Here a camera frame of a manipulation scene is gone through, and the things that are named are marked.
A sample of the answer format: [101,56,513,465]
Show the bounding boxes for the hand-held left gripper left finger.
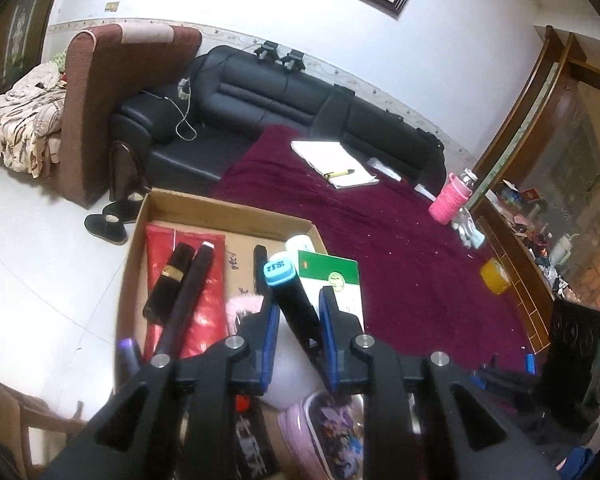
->
[40,299,282,480]

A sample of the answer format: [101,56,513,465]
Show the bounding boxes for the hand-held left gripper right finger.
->
[319,286,551,480]

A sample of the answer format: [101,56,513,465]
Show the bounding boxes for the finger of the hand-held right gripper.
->
[472,372,548,413]
[486,354,537,377]

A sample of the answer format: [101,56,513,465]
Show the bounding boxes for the pink fluffy plush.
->
[227,295,266,336]

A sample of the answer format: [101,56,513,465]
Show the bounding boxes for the black marker light-blue cap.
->
[262,255,331,366]

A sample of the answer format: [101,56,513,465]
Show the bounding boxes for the red foil packet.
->
[142,225,228,361]

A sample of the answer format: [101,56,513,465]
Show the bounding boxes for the green white medicine box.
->
[297,251,366,336]

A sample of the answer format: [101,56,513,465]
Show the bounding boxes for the pink clear pencil pouch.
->
[277,392,366,480]

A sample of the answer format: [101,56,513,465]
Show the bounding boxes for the black printed packet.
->
[232,395,278,480]

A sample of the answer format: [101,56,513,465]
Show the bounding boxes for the long black stick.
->
[152,241,215,361]

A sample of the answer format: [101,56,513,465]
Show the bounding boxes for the black gold tube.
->
[142,242,196,326]

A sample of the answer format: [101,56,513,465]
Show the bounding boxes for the black marker purple cap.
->
[116,337,142,378]

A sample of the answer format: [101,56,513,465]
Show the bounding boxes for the cardboard box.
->
[112,190,331,480]

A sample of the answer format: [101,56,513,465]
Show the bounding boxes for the wooden shelf unit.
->
[472,187,556,356]

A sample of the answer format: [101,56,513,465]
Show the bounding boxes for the yellow tape roll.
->
[480,258,513,295]

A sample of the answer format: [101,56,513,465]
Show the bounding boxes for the white jug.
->
[550,232,579,267]

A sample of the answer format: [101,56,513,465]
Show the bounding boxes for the white cloth gloves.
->
[452,210,486,250]

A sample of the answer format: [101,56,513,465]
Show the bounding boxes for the bottle in pink knitted sleeve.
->
[428,170,478,226]

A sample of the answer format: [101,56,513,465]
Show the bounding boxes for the white notebook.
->
[290,140,380,190]

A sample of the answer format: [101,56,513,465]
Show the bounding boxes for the black leather sofa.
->
[112,45,446,196]

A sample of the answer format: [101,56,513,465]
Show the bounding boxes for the wooden chair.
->
[0,370,86,480]

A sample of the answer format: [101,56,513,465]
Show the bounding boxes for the black clamp device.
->
[281,49,307,74]
[255,40,281,66]

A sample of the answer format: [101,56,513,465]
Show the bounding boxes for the brown fabric armchair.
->
[62,24,203,208]

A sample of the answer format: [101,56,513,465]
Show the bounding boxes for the beige patterned blanket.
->
[0,62,68,178]

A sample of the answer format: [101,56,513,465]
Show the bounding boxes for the patterned glass door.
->
[0,0,71,111]

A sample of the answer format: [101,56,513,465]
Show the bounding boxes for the white charger cable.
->
[140,77,198,141]

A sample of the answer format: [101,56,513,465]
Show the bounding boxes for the wooden door frame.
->
[472,25,600,221]

